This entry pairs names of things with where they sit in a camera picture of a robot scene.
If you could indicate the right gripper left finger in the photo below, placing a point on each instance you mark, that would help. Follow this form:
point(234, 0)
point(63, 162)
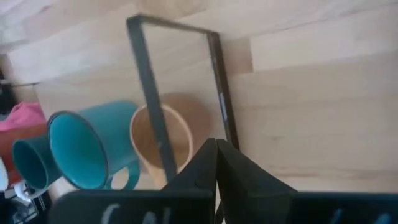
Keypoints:
point(205, 174)

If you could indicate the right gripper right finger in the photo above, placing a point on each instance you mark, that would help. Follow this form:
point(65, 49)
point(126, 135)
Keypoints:
point(248, 193)

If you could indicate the teal enamel mug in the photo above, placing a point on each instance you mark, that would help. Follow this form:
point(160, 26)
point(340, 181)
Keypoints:
point(118, 130)

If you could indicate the dark green cup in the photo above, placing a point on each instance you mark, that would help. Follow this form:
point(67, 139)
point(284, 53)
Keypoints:
point(31, 161)

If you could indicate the white and brown mug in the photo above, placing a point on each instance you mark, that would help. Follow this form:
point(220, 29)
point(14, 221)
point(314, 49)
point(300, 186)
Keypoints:
point(21, 140)

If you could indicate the pink fluffy cloth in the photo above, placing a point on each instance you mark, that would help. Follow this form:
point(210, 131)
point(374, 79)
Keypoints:
point(25, 115)

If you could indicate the wooden shelf black metal frame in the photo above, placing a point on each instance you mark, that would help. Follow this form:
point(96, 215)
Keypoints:
point(149, 77)

